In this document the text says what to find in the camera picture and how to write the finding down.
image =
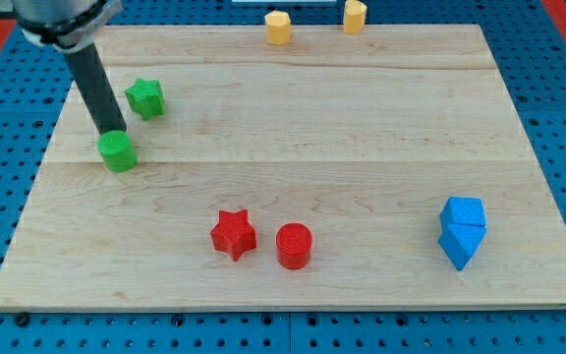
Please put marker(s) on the green cylinder block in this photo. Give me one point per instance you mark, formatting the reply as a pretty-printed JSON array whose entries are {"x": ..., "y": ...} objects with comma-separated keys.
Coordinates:
[{"x": 117, "y": 151}]

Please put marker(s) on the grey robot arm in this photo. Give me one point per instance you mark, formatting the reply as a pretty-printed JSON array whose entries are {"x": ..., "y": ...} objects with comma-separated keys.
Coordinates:
[{"x": 67, "y": 25}]

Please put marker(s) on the blue cube block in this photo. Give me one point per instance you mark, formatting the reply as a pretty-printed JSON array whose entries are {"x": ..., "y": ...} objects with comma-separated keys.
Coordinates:
[{"x": 463, "y": 211}]

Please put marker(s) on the red cylinder block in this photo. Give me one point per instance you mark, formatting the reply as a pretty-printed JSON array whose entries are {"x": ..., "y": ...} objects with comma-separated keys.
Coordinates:
[{"x": 293, "y": 245}]

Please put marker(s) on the red star block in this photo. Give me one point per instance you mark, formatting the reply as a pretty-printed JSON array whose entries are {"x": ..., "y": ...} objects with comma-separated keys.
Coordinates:
[{"x": 233, "y": 234}]

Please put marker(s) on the light wooden board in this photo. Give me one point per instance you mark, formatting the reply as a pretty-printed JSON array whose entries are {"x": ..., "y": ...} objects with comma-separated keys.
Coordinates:
[{"x": 360, "y": 137}]

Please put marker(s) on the yellow hexagon block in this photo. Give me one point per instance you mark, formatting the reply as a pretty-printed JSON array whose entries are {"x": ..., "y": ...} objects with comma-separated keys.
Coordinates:
[{"x": 278, "y": 28}]

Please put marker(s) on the green star block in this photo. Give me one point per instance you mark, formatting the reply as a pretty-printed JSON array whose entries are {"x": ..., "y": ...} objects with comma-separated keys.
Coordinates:
[{"x": 146, "y": 98}]

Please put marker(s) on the yellow rounded block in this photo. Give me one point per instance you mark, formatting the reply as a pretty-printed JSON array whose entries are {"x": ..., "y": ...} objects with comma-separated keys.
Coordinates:
[{"x": 354, "y": 18}]

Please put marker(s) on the blue diamond block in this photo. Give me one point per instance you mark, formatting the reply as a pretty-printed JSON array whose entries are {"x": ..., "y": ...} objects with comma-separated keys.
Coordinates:
[{"x": 460, "y": 242}]

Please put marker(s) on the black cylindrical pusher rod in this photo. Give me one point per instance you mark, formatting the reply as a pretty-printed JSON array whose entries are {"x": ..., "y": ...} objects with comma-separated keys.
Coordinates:
[{"x": 89, "y": 74}]

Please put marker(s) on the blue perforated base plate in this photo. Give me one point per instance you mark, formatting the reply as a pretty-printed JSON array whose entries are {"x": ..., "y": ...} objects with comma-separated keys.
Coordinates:
[{"x": 527, "y": 40}]

